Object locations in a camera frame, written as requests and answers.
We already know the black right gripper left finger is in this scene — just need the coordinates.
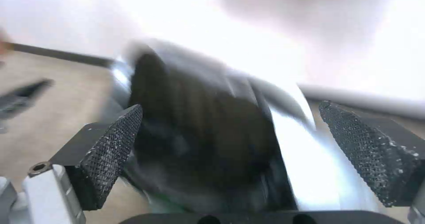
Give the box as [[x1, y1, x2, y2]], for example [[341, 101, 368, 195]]
[[19, 104, 144, 224]]

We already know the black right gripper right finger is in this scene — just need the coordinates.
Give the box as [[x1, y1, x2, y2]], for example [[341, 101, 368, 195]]
[[318, 101, 425, 224]]

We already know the dark blurred floor object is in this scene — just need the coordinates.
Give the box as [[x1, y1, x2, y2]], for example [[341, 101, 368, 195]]
[[0, 79, 55, 132]]

